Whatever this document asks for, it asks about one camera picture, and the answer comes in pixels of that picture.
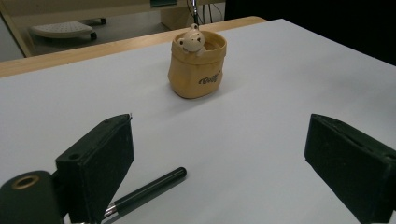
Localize white board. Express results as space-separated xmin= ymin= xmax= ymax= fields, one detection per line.
xmin=0 ymin=18 xmax=396 ymax=224

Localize black pen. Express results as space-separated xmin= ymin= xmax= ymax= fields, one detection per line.
xmin=102 ymin=166 xmax=188 ymax=224

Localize tan holder with bear figure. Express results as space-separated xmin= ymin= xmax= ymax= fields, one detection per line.
xmin=167 ymin=22 xmax=228 ymax=100

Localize black hanging cables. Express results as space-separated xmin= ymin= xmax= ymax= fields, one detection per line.
xmin=186 ymin=0 xmax=226 ymax=23

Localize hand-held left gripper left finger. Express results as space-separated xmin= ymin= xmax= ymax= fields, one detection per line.
xmin=55 ymin=113 xmax=135 ymax=224

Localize light wooden desk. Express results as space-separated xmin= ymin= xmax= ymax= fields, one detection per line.
xmin=0 ymin=0 xmax=226 ymax=59

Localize light wooden table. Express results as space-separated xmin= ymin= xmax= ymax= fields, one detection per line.
xmin=0 ymin=16 xmax=268 ymax=79

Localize grey footrest with wheels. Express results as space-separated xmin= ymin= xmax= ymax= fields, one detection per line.
xmin=29 ymin=18 xmax=107 ymax=41

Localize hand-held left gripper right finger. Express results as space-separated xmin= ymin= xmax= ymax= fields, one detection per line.
xmin=304 ymin=113 xmax=396 ymax=224

